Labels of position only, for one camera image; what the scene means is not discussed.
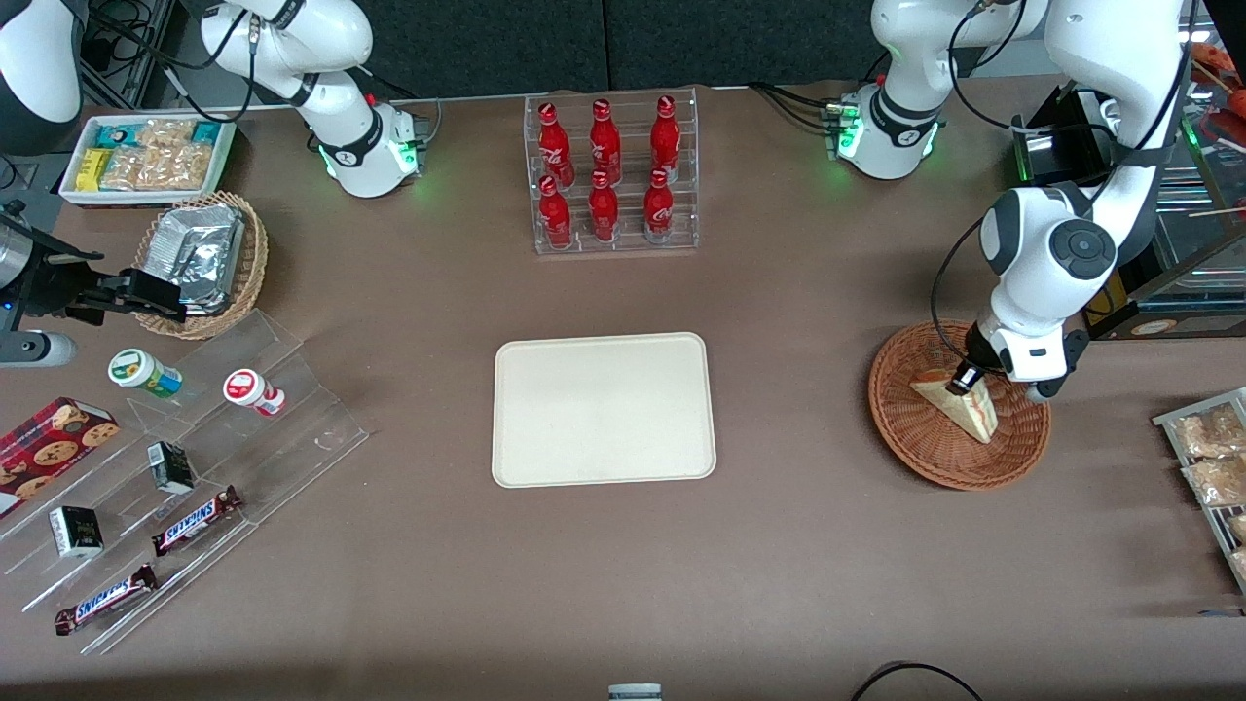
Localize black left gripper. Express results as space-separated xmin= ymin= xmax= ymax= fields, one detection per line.
xmin=949 ymin=325 xmax=1090 ymax=396

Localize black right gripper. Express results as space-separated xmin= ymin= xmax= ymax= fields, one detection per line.
xmin=14 ymin=240 xmax=188 ymax=326

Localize triangular sandwich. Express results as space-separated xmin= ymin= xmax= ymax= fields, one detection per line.
xmin=909 ymin=367 xmax=1001 ymax=445

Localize brown round wicker basket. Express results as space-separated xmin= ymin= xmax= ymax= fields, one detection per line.
xmin=868 ymin=319 xmax=1053 ymax=492

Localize light tan wicker basket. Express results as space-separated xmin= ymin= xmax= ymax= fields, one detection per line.
xmin=131 ymin=191 xmax=271 ymax=342

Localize white rectangular snack tray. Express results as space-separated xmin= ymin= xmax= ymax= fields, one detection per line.
xmin=58 ymin=114 xmax=238 ymax=209

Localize cream plastic tray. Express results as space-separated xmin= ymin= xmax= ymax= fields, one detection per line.
xmin=492 ymin=332 xmax=718 ymax=489

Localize silver foil pack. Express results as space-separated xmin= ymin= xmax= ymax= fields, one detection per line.
xmin=144 ymin=203 xmax=246 ymax=295
xmin=173 ymin=278 xmax=240 ymax=316

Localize green lid white cup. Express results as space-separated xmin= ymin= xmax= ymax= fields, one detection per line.
xmin=107 ymin=348 xmax=185 ymax=401

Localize clear bag of crackers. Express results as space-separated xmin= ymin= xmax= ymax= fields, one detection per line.
xmin=101 ymin=144 xmax=217 ymax=192
xmin=136 ymin=118 xmax=198 ymax=153

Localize red lid white cup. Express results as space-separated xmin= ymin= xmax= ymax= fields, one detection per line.
xmin=222 ymin=368 xmax=288 ymax=419

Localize yellow snack packet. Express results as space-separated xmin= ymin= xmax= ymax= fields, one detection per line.
xmin=75 ymin=147 xmax=114 ymax=194

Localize small black carton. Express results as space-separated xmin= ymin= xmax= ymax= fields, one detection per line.
xmin=146 ymin=440 xmax=197 ymax=497
xmin=48 ymin=504 xmax=105 ymax=560

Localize red plaid cookie box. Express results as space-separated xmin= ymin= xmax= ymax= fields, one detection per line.
xmin=0 ymin=396 xmax=122 ymax=521

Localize clear acrylic stepped stand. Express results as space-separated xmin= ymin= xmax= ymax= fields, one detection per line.
xmin=0 ymin=309 xmax=372 ymax=656

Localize Snickers chocolate bar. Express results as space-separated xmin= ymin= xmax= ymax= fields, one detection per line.
xmin=150 ymin=484 xmax=245 ymax=558
xmin=53 ymin=562 xmax=160 ymax=637

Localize black glass food warmer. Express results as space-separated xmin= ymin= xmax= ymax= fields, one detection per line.
xmin=1010 ymin=0 xmax=1246 ymax=342

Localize stainless steel pan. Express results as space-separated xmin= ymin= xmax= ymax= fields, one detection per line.
xmin=1154 ymin=146 xmax=1246 ymax=295

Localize red cola bottle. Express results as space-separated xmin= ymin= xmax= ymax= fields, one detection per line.
xmin=587 ymin=170 xmax=621 ymax=244
xmin=536 ymin=101 xmax=575 ymax=188
xmin=537 ymin=175 xmax=574 ymax=250
xmin=649 ymin=94 xmax=682 ymax=182
xmin=642 ymin=167 xmax=676 ymax=244
xmin=587 ymin=98 xmax=623 ymax=184

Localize clear acrylic bottle rack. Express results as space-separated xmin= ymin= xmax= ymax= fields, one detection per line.
xmin=524 ymin=86 xmax=701 ymax=257

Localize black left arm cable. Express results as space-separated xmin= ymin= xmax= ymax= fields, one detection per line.
xmin=929 ymin=0 xmax=1200 ymax=392

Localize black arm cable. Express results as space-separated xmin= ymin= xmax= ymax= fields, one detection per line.
xmin=929 ymin=0 xmax=1200 ymax=392
xmin=86 ymin=0 xmax=259 ymax=123

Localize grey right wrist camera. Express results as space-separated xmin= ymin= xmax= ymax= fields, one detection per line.
xmin=0 ymin=330 xmax=77 ymax=370

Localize grey wire rack tray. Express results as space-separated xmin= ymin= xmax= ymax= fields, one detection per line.
xmin=1152 ymin=387 xmax=1246 ymax=596

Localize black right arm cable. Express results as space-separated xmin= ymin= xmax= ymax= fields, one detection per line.
xmin=86 ymin=0 xmax=259 ymax=123

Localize black looped cable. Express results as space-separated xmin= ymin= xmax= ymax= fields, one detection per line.
xmin=849 ymin=661 xmax=985 ymax=701

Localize black left base cables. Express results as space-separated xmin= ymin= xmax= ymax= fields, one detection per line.
xmin=748 ymin=80 xmax=840 ymax=133

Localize black base cables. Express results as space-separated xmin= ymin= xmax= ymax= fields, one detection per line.
xmin=748 ymin=80 xmax=840 ymax=133
xmin=352 ymin=64 xmax=445 ymax=149

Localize black right base cables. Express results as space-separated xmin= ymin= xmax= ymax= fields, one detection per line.
xmin=352 ymin=64 xmax=445 ymax=149

